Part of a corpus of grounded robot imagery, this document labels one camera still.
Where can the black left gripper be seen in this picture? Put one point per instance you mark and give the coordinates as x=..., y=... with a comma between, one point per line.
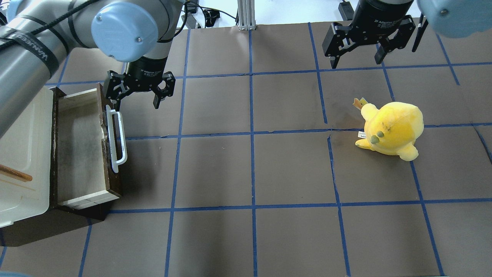
x=145, y=69

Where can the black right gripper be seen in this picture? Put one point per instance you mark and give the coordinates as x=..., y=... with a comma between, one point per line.
x=378, y=16

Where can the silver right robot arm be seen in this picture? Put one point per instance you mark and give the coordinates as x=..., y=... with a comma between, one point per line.
x=452, y=18

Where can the yellow plush dinosaur toy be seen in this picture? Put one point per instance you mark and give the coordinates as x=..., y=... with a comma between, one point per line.
x=391, y=129

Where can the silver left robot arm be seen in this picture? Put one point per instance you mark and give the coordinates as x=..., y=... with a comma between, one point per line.
x=40, y=34

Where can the wooden drawer with white handle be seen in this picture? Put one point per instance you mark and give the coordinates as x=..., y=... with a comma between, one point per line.
x=89, y=157

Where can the wooden stick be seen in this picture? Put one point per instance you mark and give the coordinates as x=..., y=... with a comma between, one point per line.
x=15, y=174

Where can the aluminium frame post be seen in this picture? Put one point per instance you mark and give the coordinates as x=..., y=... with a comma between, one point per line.
x=246, y=15

